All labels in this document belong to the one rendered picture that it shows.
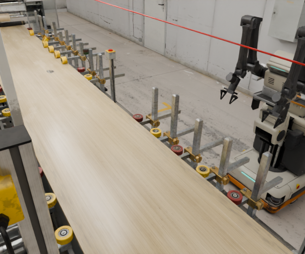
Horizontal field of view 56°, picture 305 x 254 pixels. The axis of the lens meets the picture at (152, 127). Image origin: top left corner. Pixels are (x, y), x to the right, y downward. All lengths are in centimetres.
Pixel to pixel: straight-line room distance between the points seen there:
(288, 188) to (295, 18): 222
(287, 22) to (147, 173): 307
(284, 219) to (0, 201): 267
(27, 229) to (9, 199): 8
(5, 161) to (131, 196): 122
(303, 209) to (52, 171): 225
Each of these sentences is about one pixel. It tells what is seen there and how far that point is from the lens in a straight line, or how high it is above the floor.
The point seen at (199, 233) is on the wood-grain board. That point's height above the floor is 90.
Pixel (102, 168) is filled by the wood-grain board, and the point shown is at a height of 90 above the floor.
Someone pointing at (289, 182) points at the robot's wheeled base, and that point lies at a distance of 284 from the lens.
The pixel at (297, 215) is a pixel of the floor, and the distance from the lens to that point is 297.
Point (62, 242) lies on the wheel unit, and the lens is 141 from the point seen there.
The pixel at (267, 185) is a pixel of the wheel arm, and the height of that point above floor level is 84.
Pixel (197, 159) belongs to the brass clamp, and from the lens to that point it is 192.
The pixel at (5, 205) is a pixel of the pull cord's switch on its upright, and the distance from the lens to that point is 36.
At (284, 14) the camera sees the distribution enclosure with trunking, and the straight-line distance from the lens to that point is 423.
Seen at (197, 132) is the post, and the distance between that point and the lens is 183.
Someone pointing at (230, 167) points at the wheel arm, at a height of 83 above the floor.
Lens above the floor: 198
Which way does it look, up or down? 31 degrees down
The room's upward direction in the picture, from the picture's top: 1 degrees clockwise
